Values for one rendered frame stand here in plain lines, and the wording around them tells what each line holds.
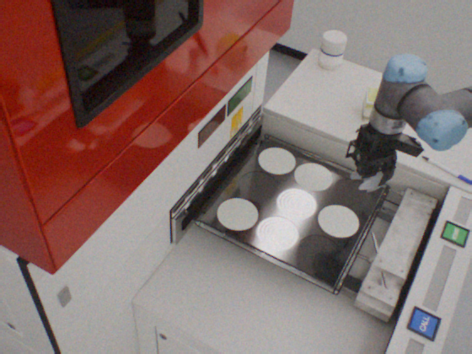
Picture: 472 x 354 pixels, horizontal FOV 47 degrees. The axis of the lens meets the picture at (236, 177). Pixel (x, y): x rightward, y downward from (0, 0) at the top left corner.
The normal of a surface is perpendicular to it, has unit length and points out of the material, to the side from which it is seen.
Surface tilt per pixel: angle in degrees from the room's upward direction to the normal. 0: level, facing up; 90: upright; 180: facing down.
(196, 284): 0
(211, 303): 0
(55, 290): 90
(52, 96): 90
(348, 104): 0
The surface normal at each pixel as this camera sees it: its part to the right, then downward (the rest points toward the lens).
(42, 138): 0.87, 0.40
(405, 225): 0.07, -0.68
